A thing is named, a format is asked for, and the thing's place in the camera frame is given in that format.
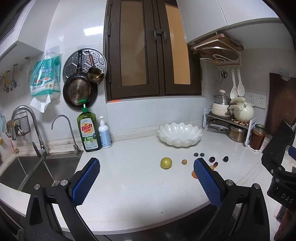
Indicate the dark brown cutting board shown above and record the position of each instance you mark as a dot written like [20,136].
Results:
[281,105]

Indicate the green apple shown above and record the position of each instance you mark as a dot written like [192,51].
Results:
[166,163]

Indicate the black frying pan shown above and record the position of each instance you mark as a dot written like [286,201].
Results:
[78,87]

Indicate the black scissors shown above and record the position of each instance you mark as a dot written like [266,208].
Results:
[224,75]

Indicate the round steel steamer tray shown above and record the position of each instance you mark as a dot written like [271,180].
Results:
[71,63]

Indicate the cream ceramic kettle pot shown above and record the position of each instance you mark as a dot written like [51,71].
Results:
[241,109]

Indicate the green dish soap bottle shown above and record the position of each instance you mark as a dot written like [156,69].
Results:
[88,129]

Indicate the white rice spoon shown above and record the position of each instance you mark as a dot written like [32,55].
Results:
[234,91]
[240,87]

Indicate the small chrome water tap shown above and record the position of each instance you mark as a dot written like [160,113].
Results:
[69,131]

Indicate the black wire sink basket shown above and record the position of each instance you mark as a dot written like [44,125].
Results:
[21,126]

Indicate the stainless steel sink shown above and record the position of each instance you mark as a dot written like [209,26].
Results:
[24,172]

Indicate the hanging utensils on wall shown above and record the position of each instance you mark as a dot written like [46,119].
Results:
[9,77]

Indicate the white scalloped fruit bowl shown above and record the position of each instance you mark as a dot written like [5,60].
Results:
[179,135]

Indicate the steel pan lid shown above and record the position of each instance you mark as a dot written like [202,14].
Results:
[218,126]

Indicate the cream pot with glass lid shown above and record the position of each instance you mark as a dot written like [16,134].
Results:
[221,104]

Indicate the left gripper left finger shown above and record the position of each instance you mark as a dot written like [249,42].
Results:
[41,222]

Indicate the white rice spoon left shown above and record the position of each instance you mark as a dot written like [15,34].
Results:
[234,91]

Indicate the dark plum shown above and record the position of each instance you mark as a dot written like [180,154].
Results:
[226,159]
[211,159]

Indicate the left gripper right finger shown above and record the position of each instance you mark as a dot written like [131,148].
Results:
[241,211]

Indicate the glass jar of red sauce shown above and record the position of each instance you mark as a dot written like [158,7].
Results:
[257,137]

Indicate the white wall power socket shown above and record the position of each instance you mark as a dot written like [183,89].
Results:
[261,101]

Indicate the stainless steel pot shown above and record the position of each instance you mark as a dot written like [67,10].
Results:
[237,134]

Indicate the white pump lotion bottle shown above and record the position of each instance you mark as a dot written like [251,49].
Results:
[104,134]

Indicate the white rice spoon right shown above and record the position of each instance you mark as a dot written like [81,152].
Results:
[240,87]

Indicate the plastic bag of wipes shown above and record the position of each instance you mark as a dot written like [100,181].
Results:
[45,79]

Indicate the dark wooden window frame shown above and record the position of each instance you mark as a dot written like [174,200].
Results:
[146,51]

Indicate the grey corner shelf rack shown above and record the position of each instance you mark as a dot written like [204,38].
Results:
[232,122]

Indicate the small brass ladle pot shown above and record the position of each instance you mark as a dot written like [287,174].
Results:
[94,74]

